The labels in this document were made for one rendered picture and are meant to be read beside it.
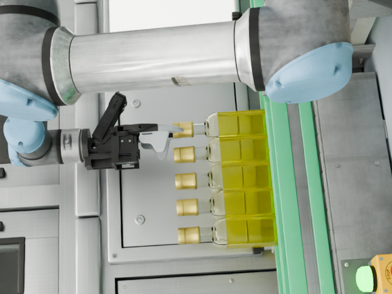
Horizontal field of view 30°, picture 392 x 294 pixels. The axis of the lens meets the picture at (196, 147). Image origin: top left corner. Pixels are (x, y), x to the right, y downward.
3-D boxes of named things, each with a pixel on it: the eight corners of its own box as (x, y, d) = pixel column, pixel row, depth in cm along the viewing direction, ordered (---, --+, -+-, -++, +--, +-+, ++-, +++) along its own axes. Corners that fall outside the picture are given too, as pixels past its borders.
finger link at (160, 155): (182, 160, 160) (140, 160, 159) (181, 133, 162) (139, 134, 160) (185, 156, 157) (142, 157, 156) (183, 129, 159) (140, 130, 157)
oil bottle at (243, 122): (300, 115, 161) (203, 121, 160) (304, 105, 155) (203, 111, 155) (303, 139, 159) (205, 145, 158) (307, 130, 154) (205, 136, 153)
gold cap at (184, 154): (194, 149, 157) (173, 150, 157) (193, 143, 153) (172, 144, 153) (195, 164, 155) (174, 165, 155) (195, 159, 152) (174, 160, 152)
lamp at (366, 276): (369, 268, 129) (352, 269, 129) (375, 263, 125) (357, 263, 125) (373, 293, 128) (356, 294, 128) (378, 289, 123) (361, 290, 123)
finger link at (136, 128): (161, 135, 155) (121, 139, 157) (160, 127, 156) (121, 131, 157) (156, 129, 151) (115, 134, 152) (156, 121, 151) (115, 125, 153)
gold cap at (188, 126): (192, 123, 159) (172, 124, 159) (192, 118, 155) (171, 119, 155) (193, 139, 158) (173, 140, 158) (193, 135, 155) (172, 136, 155)
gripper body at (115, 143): (142, 168, 159) (87, 172, 158) (140, 130, 161) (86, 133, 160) (140, 160, 151) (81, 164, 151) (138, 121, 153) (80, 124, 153)
